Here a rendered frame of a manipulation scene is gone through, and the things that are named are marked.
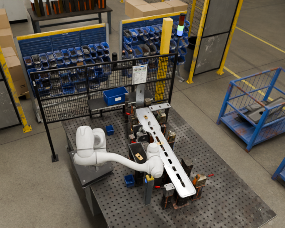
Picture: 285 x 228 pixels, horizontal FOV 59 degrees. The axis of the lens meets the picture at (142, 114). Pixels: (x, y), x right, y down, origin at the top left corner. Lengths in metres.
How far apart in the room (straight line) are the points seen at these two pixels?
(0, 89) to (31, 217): 1.87
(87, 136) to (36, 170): 2.15
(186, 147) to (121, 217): 1.25
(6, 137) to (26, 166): 0.78
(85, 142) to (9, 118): 2.68
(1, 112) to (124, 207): 2.61
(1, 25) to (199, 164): 5.23
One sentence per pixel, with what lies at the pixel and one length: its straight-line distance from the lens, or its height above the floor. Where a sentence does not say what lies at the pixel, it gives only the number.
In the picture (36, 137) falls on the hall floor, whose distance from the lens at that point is 4.62.
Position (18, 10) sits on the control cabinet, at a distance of 8.90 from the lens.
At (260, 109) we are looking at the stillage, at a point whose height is 0.52.
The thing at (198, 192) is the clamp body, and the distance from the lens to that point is 2.86.
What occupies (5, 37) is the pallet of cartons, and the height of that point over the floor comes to 0.71.
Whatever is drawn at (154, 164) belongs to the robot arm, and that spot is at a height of 1.57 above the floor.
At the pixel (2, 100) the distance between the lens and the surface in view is 4.40.
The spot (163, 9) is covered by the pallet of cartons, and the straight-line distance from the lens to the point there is 5.88.
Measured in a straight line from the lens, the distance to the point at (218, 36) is 5.80.
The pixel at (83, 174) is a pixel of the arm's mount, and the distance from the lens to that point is 2.90.
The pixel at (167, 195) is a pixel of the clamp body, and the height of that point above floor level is 0.97.
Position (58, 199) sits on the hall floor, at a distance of 3.79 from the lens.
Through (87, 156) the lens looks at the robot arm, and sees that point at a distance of 2.11.
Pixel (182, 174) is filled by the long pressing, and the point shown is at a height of 1.00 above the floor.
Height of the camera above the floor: 3.17
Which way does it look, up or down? 41 degrees down
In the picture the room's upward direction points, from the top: 4 degrees clockwise
